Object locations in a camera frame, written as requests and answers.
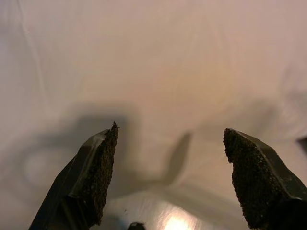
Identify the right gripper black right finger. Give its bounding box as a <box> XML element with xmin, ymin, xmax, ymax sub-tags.
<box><xmin>223</xmin><ymin>127</ymin><xmax>307</xmax><ymax>230</ymax></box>

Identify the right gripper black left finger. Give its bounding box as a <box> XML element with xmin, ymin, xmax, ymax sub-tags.
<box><xmin>28</xmin><ymin>121</ymin><xmax>120</xmax><ymax>230</ymax></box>

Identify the white pillow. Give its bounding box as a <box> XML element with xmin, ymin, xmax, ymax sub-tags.
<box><xmin>0</xmin><ymin>0</ymin><xmax>307</xmax><ymax>230</ymax></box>

